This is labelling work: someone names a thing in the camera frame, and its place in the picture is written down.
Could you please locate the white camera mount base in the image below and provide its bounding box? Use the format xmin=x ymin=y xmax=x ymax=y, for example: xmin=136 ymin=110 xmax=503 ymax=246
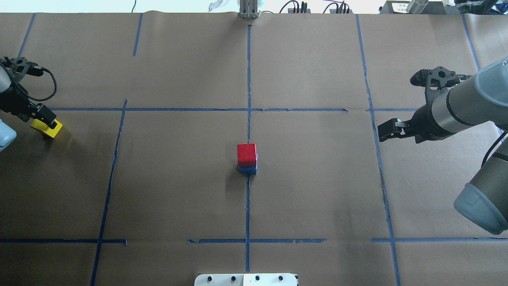
xmin=194 ymin=273 xmax=299 ymax=286

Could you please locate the black box under cup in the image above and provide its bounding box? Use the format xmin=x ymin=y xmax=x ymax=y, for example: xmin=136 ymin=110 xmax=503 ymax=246
xmin=379 ymin=0 xmax=460 ymax=15

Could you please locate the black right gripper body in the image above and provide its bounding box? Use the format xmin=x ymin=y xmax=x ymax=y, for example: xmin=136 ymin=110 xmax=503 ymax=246
xmin=408 ymin=105 xmax=454 ymax=144

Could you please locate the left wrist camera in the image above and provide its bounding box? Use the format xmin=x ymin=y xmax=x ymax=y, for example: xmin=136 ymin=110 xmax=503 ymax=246
xmin=0 ymin=56 xmax=44 ymax=83

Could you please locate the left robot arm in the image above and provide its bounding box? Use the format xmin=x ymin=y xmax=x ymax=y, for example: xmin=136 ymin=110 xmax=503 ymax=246
xmin=0 ymin=57 xmax=62 ymax=137

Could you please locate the blue wooden cube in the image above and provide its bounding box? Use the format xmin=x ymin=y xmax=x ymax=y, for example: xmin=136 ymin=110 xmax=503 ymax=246
xmin=238 ymin=165 xmax=258 ymax=175

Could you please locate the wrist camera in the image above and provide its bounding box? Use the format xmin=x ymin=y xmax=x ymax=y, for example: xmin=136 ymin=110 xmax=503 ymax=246
xmin=0 ymin=56 xmax=44 ymax=83
xmin=410 ymin=66 xmax=471 ymax=106

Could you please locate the power strip with plugs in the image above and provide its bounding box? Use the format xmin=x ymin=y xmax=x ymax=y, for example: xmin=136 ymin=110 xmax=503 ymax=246
xmin=284 ymin=0 xmax=311 ymax=14

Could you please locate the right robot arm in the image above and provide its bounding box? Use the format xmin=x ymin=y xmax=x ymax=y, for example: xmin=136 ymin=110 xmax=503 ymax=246
xmin=377 ymin=56 xmax=507 ymax=235

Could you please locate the metal cup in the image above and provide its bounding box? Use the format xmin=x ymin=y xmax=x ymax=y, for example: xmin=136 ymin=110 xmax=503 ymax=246
xmin=405 ymin=0 xmax=429 ymax=15

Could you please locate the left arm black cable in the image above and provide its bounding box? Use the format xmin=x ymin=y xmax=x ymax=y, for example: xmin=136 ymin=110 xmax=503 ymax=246
xmin=16 ymin=68 xmax=58 ymax=102

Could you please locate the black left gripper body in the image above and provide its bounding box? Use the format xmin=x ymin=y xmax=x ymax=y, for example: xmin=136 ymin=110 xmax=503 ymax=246
xmin=0 ymin=83 xmax=33 ymax=121

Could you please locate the yellow wooden cube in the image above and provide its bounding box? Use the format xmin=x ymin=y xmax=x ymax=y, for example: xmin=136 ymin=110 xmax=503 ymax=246
xmin=30 ymin=119 xmax=63 ymax=138

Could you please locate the red wooden cube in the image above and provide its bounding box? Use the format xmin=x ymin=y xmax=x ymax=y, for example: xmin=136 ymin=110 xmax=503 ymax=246
xmin=237 ymin=143 xmax=258 ymax=167

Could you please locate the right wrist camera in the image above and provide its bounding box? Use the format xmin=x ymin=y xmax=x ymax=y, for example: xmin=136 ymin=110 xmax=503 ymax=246
xmin=410 ymin=66 xmax=471 ymax=106

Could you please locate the aluminium frame post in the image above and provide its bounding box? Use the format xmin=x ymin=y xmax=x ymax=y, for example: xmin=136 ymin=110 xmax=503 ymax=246
xmin=238 ymin=0 xmax=260 ymax=19

